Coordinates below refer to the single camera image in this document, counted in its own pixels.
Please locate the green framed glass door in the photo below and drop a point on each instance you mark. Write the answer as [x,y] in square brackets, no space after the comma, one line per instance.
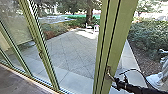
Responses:
[123,36]

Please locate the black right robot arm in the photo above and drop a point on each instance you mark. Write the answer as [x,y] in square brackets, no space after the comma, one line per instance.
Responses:
[146,90]

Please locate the green garden bush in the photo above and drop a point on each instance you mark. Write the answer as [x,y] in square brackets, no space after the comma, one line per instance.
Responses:
[150,35]

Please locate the dark tree trunk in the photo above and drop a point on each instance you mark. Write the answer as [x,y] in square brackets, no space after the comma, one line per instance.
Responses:
[89,15]

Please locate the green window frame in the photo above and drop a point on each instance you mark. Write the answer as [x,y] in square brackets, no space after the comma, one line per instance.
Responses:
[36,46]

